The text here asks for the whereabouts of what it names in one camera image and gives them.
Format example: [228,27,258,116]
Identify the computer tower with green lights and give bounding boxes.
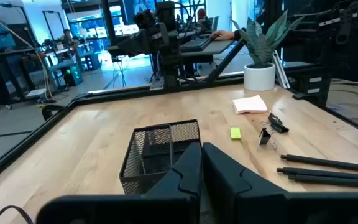
[59,63,84,87]

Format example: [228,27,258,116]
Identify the grey cloth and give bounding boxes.
[325,77,358,127]

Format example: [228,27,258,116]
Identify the black machine frame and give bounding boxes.
[283,0,358,82]

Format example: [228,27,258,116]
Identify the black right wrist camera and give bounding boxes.
[134,9,157,30]

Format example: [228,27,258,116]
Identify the black desk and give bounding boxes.
[0,46,48,102]

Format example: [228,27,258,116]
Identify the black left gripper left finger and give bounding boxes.
[35,142,203,224]

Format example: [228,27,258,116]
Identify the white leaning boards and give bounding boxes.
[271,49,291,90]

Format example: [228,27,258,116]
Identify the yellow hanging cable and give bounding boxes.
[0,14,57,108]

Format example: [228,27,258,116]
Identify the black mesh desk organizer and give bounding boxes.
[119,119,202,196]

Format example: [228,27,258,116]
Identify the person's hand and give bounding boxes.
[209,29,236,41]

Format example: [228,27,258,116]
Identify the black table frame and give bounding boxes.
[0,72,358,190]

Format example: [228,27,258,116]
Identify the black keyboard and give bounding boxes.
[180,37,213,53]

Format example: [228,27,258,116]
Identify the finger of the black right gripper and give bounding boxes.
[116,29,152,57]

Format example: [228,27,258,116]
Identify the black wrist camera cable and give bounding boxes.
[0,204,34,224]

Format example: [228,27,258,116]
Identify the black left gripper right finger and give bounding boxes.
[202,142,358,224]

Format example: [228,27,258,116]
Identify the grey keyboard tray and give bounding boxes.
[180,39,235,57]

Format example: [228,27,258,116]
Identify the snake plant in white pot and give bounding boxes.
[231,9,305,92]

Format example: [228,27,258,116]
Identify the pink sticky note pad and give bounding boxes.
[232,94,269,115]

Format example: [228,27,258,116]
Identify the black drawer unit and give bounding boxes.
[286,63,333,108]

